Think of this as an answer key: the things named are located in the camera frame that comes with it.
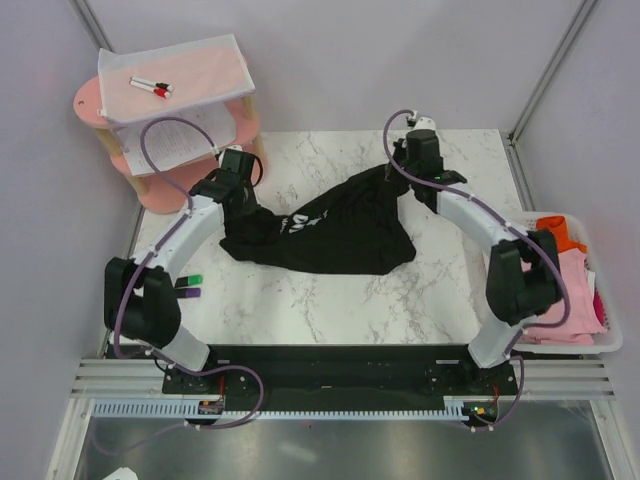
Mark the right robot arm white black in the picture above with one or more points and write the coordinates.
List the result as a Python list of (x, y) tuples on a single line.
[(523, 279)]

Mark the red cap whiteboard marker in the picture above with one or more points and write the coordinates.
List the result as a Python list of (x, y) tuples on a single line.
[(158, 91)]

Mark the purple cap marker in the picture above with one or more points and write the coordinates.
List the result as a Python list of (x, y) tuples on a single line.
[(187, 293)]

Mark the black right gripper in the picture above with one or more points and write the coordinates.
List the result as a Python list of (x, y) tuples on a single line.
[(400, 149)]

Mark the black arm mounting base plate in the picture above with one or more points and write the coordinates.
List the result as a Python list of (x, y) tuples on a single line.
[(341, 377)]

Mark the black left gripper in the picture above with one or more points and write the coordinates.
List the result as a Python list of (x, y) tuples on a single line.
[(252, 205)]

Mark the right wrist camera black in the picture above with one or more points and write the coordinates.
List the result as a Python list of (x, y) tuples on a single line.
[(422, 142)]

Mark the pink three-tier wooden shelf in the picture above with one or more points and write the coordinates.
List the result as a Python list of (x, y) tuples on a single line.
[(152, 191)]

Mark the white plastic laundry basket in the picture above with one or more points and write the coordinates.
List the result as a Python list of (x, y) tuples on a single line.
[(607, 342)]

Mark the green cap marker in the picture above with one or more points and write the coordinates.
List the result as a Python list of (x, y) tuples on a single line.
[(188, 281)]

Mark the aluminium rail frame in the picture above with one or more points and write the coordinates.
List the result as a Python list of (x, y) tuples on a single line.
[(544, 379)]

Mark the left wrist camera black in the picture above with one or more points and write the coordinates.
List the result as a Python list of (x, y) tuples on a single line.
[(237, 162)]

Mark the pink t-shirt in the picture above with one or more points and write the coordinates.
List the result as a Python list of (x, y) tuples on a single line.
[(582, 323)]

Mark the black printed t-shirt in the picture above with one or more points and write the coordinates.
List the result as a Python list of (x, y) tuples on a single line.
[(351, 229)]

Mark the white slotted cable duct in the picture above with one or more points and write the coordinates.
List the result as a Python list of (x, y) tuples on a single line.
[(200, 410)]

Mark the magenta garment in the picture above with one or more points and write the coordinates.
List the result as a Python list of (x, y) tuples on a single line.
[(599, 309)]

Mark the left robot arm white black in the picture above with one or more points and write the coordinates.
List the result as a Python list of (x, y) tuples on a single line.
[(140, 303)]

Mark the black cap whiteboard marker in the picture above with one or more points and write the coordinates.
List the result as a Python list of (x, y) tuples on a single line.
[(153, 84)]

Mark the white mesh zipper pouch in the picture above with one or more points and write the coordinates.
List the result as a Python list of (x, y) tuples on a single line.
[(201, 72)]

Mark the orange t-shirt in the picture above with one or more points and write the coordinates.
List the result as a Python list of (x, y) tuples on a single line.
[(558, 226)]

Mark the printed paper sheets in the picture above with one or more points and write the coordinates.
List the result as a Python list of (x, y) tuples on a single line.
[(171, 144)]

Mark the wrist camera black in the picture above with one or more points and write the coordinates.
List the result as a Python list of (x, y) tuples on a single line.
[(237, 162), (422, 142)]

